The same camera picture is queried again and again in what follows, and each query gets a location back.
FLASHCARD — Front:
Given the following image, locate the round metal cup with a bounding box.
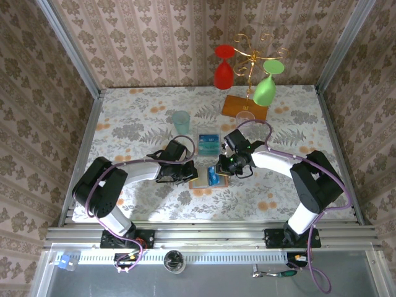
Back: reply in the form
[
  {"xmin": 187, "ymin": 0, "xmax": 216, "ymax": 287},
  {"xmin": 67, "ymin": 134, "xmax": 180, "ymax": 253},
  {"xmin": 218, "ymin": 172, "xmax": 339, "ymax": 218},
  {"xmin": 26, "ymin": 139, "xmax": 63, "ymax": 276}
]
[{"xmin": 163, "ymin": 249, "xmax": 186, "ymax": 275}]

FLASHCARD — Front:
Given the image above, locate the clear plastic box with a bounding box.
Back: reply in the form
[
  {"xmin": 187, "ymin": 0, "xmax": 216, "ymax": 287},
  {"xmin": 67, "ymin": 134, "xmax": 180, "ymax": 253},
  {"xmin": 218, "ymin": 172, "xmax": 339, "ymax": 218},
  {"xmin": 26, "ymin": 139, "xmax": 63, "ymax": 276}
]
[{"xmin": 194, "ymin": 125, "xmax": 222, "ymax": 157}]

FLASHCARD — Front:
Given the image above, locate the teal plastic cup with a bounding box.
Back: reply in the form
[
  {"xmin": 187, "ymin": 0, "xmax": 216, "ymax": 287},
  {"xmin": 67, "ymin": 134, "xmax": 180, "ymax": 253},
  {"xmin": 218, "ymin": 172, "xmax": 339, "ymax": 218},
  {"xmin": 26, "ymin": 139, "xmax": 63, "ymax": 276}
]
[{"xmin": 171, "ymin": 110, "xmax": 191, "ymax": 136}]

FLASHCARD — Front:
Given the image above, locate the red wine glass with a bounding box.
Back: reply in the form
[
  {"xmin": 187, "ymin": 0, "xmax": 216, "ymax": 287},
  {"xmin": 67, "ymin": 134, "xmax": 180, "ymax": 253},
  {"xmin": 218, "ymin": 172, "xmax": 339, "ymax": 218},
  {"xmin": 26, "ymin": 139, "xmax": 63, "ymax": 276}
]
[{"xmin": 213, "ymin": 44, "xmax": 235, "ymax": 91}]

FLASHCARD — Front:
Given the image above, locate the black wiring connector bracket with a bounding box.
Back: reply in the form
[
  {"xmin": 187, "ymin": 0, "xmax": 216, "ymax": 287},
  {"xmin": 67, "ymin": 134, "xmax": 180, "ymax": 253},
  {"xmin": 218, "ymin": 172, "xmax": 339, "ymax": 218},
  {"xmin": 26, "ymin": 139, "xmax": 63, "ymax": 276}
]
[
  {"xmin": 286, "ymin": 252, "xmax": 311, "ymax": 270},
  {"xmin": 113, "ymin": 252, "xmax": 140, "ymax": 273}
]

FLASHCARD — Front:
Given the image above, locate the aluminium frame cross rail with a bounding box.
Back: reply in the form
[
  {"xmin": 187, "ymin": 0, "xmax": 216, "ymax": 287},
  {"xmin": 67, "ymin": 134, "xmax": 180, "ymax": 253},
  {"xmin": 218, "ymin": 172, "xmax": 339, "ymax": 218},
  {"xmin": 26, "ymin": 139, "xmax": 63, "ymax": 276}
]
[{"xmin": 43, "ymin": 225, "xmax": 383, "ymax": 250}]

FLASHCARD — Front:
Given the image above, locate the silver ratchet wrench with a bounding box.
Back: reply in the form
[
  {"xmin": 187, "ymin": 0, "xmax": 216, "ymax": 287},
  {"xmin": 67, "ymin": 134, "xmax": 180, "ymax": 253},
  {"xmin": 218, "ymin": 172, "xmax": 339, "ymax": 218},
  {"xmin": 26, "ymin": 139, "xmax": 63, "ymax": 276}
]
[{"xmin": 252, "ymin": 268, "xmax": 281, "ymax": 278}]

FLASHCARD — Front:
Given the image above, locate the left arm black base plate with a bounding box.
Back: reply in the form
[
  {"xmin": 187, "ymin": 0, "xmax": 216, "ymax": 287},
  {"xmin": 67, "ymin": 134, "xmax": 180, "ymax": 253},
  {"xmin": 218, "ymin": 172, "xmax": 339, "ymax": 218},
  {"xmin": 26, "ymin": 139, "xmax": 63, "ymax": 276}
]
[{"xmin": 100, "ymin": 229, "xmax": 155, "ymax": 249}]

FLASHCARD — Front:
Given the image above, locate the green wine glass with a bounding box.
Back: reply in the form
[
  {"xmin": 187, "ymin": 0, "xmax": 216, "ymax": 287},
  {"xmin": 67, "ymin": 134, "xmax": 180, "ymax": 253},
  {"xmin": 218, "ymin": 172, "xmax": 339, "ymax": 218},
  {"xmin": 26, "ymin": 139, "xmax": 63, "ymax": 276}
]
[{"xmin": 252, "ymin": 59, "xmax": 285, "ymax": 107}]

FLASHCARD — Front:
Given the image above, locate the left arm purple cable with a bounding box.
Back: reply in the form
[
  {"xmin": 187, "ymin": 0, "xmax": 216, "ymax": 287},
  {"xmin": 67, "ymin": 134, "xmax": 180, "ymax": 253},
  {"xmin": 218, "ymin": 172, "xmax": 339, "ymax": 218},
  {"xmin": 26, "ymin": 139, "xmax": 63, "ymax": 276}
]
[{"xmin": 86, "ymin": 135, "xmax": 196, "ymax": 273}]

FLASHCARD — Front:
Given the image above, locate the white slotted cable duct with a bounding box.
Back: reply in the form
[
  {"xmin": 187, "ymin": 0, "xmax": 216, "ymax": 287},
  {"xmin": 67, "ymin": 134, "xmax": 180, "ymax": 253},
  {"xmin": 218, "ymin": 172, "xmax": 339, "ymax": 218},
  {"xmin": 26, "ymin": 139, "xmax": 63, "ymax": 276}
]
[{"xmin": 55, "ymin": 251, "xmax": 288, "ymax": 265}]

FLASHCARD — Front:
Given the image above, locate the aluminium table side rail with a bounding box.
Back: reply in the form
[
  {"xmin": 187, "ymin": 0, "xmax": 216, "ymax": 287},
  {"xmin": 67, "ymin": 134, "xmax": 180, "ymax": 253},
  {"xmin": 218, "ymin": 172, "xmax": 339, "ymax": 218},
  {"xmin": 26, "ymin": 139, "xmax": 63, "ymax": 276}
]
[
  {"xmin": 57, "ymin": 88, "xmax": 106, "ymax": 228},
  {"xmin": 314, "ymin": 85, "xmax": 366, "ymax": 226}
]

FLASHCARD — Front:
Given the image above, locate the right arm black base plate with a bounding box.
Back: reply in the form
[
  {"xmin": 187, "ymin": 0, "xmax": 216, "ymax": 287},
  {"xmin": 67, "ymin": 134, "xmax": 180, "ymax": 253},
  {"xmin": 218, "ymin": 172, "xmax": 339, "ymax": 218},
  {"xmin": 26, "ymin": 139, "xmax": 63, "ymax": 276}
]
[{"xmin": 264, "ymin": 228, "xmax": 322, "ymax": 249}]

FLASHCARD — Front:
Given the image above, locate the clear plastic cup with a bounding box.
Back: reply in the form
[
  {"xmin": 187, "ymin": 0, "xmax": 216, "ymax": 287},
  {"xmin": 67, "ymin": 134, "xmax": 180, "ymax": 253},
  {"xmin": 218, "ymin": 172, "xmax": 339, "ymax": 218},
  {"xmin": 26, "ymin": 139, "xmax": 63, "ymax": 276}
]
[{"xmin": 235, "ymin": 111, "xmax": 256, "ymax": 136}]

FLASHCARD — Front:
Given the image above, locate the grey metal shelf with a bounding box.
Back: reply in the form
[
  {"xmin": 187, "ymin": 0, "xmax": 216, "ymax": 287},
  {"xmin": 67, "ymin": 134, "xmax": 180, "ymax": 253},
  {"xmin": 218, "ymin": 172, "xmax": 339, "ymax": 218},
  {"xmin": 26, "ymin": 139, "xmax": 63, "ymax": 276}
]
[{"xmin": 29, "ymin": 243, "xmax": 387, "ymax": 297}]

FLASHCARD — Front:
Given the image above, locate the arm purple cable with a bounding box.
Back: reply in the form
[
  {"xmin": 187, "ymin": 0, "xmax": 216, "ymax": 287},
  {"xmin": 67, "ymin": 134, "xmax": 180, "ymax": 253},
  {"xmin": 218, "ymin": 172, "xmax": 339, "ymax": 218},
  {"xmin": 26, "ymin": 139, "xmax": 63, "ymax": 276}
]
[
  {"xmin": 86, "ymin": 135, "xmax": 196, "ymax": 273},
  {"xmin": 233, "ymin": 119, "xmax": 353, "ymax": 295}
]

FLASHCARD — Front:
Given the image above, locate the brown leather card holder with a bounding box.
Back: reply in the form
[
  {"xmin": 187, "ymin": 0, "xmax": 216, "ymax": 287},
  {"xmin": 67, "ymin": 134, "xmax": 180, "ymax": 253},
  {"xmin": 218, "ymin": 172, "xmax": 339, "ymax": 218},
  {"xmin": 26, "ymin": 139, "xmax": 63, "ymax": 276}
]
[{"xmin": 189, "ymin": 166, "xmax": 230, "ymax": 189}]

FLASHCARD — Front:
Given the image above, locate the aluminium frame post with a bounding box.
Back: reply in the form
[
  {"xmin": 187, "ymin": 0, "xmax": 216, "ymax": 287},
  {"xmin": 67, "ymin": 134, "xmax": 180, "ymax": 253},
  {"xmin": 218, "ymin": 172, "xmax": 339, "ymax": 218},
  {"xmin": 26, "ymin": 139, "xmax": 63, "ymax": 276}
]
[
  {"xmin": 315, "ymin": 0, "xmax": 377, "ymax": 92},
  {"xmin": 33, "ymin": 0, "xmax": 105, "ymax": 99}
]

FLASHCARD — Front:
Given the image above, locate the gold glass rack stand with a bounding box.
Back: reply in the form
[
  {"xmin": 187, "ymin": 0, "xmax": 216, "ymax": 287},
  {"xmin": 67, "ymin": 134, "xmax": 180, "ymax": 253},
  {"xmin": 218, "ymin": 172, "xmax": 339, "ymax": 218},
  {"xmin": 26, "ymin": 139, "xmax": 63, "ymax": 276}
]
[{"xmin": 221, "ymin": 33, "xmax": 289, "ymax": 125}]

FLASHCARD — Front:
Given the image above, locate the blue white connector block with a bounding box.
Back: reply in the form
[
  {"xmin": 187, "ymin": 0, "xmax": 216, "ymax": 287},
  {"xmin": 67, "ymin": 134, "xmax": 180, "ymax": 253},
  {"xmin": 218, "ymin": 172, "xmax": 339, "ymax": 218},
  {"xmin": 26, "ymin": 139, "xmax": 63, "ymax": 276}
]
[{"xmin": 57, "ymin": 254, "xmax": 77, "ymax": 272}]

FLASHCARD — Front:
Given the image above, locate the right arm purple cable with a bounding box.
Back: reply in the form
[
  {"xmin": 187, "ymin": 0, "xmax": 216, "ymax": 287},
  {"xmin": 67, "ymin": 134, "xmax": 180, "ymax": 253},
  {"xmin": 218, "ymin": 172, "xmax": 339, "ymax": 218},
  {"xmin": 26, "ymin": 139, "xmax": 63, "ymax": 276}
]
[{"xmin": 233, "ymin": 119, "xmax": 353, "ymax": 295}]

